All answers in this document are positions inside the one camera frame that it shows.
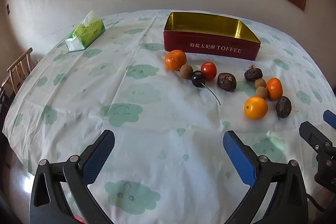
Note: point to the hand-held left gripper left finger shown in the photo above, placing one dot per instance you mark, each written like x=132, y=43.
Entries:
x=98, y=158

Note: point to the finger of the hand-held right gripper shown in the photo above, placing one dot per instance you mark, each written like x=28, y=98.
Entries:
x=313, y=136
x=330, y=119

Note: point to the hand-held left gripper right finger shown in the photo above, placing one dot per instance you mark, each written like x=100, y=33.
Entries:
x=240, y=158

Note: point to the dark water chestnut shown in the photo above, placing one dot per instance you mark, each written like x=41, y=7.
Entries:
x=226, y=81
x=283, y=107
x=253, y=73

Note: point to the orange mandarin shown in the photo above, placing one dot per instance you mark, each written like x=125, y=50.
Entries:
x=175, y=59
x=256, y=107
x=274, y=88

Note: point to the brown longan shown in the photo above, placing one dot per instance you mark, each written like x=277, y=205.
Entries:
x=260, y=83
x=261, y=92
x=186, y=71

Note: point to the dark cherry with stem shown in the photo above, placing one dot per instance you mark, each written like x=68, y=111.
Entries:
x=198, y=79

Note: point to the red cherry tomato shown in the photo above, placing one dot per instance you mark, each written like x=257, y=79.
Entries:
x=208, y=71

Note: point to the red tin box gold inside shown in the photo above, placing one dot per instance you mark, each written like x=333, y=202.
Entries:
x=210, y=48

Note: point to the white cloud print tablecloth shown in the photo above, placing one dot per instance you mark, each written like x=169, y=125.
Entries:
x=147, y=113

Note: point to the green tissue pack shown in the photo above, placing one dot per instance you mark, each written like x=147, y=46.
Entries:
x=86, y=35

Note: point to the wooden chair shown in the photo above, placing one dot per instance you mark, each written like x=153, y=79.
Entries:
x=21, y=59

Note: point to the wall switch plate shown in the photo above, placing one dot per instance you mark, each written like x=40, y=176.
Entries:
x=8, y=9

